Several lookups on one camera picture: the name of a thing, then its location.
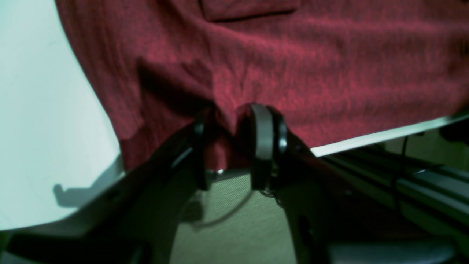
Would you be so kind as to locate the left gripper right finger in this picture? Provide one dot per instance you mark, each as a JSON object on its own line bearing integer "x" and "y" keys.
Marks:
{"x": 330, "y": 221}

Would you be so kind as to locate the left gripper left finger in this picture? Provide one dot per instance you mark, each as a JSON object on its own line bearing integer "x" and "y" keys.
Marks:
{"x": 132, "y": 222}

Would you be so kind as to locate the dark red long-sleeve shirt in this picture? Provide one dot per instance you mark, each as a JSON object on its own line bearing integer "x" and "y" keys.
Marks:
{"x": 336, "y": 69}

